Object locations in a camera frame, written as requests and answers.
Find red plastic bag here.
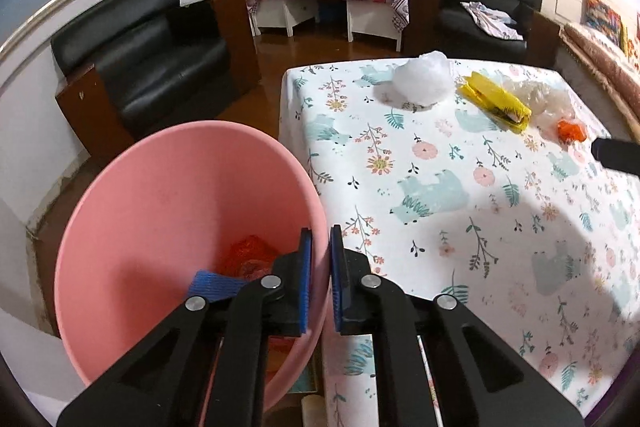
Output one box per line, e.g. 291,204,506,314
218,235,280,281

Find white orange snack packet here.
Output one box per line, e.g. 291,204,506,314
556,118,588,144

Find blue foam net sleeve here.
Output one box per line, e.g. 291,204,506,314
186,270,247,303

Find clear plastic wrap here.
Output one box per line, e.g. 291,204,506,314
502,80,575,131

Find yellow plastic wrapper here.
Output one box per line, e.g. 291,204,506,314
457,72,533,133

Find white plastic bag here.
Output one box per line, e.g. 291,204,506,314
392,51,456,107

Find pink plastic trash bin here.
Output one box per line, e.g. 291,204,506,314
54,120,329,407

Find bed with brown blanket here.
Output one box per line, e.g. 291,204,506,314
555,23,639,143

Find colourful striped pillow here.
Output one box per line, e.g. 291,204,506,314
585,0,624,48

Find floral white tablecloth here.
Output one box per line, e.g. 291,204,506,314
280,60,639,419

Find crumpled cloth on armchair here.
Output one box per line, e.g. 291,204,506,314
461,1,524,41

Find black leather armchair right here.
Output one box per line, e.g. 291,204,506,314
401,0,560,68

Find black leather armchair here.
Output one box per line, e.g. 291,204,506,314
401,0,560,68
51,0,262,164

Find white side table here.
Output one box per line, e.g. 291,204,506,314
248,0,402,52

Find black leather armchair left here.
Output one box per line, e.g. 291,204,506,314
51,0,262,164

